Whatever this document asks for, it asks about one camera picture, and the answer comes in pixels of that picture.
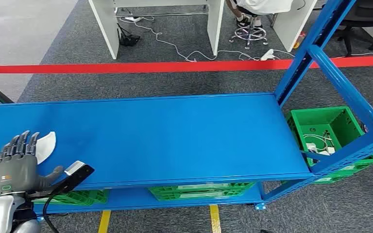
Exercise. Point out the black office chair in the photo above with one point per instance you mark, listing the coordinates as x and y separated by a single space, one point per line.
366 13

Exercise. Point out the white curved plastic part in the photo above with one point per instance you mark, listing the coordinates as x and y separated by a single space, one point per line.
46 144

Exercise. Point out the person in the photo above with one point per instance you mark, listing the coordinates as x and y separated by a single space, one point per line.
263 4

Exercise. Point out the small black bag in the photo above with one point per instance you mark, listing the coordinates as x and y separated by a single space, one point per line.
128 39

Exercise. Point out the red barrier belt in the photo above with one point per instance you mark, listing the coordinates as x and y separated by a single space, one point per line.
173 67

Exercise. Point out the green plastic crate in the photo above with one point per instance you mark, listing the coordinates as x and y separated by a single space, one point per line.
315 119
173 196
77 196
231 186

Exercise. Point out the chrome stool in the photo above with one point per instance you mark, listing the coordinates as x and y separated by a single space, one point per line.
249 29

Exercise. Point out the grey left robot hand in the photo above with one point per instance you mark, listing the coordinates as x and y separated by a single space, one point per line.
16 173

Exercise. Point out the blue metal shelf rack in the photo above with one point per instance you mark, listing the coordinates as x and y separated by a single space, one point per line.
173 135

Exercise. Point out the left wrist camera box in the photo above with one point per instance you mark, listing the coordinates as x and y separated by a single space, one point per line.
77 175

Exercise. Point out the white power strip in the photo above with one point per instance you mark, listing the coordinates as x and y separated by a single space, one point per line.
133 19
267 55

